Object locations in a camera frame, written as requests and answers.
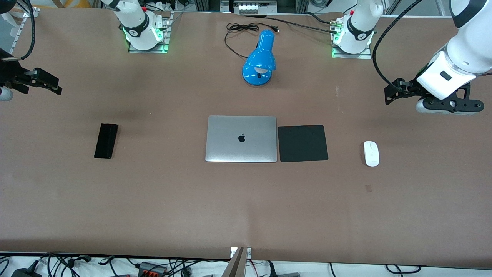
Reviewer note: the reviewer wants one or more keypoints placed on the silver closed laptop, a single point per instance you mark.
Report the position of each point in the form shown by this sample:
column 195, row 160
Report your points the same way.
column 241, row 139

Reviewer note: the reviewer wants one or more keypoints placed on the black power adapter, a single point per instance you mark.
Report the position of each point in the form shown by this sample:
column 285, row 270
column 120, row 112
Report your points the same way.
column 26, row 272

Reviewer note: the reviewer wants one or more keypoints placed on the white computer mouse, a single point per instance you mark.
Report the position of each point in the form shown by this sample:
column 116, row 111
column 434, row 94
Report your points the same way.
column 371, row 154

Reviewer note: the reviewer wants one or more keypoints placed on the grey box with orange connectors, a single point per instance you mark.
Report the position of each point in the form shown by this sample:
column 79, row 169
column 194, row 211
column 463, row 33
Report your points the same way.
column 152, row 269

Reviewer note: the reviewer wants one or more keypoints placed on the white device with sockets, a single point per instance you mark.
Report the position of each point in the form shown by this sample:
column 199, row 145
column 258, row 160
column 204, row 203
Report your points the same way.
column 257, row 7

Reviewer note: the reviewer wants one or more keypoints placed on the black square mouse pad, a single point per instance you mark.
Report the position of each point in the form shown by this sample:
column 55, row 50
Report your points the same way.
column 302, row 143

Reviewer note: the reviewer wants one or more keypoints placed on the black smartphone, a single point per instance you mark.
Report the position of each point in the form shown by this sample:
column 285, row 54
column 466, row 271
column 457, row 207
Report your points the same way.
column 105, row 141

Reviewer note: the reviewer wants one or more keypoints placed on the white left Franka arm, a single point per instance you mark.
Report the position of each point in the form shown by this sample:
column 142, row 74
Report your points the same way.
column 471, row 46

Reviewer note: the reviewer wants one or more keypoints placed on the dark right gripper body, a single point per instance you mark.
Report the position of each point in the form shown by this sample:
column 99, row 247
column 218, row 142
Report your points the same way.
column 8, row 72

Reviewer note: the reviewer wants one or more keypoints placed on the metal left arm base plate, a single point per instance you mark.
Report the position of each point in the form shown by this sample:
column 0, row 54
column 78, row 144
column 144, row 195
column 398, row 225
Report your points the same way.
column 351, row 54

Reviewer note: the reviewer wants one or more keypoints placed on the blue desk lamp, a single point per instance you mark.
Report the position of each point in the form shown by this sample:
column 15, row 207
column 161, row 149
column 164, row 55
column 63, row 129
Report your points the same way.
column 260, row 61

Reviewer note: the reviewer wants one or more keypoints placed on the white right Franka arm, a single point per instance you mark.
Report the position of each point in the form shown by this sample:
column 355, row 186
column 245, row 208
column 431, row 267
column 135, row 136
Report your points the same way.
column 135, row 23

